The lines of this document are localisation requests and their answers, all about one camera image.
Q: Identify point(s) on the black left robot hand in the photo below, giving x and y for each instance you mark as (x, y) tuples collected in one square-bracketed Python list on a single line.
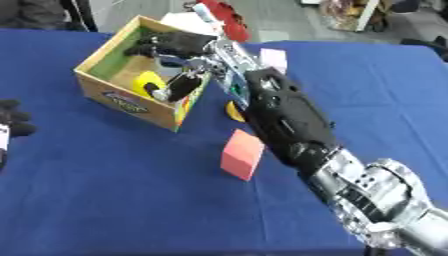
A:
[(13, 120)]

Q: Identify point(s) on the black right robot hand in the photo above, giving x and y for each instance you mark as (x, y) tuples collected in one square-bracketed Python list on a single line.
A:
[(178, 43)]

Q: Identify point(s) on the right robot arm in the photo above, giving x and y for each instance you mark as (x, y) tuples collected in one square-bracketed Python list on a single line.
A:
[(291, 130)]

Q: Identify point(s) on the tan cardboard box green inside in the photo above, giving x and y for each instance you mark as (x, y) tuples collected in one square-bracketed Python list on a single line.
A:
[(137, 75)]

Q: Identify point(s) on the red chair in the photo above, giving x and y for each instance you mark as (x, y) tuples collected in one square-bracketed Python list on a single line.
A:
[(228, 18)]

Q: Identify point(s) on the yellow toy banana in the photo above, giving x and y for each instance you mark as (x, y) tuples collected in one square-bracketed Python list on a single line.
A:
[(233, 112)]

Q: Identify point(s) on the pale pink block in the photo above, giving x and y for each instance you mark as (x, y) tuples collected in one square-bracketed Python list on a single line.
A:
[(273, 59)]

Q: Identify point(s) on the pink cube block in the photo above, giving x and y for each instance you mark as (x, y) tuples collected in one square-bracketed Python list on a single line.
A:
[(241, 154)]

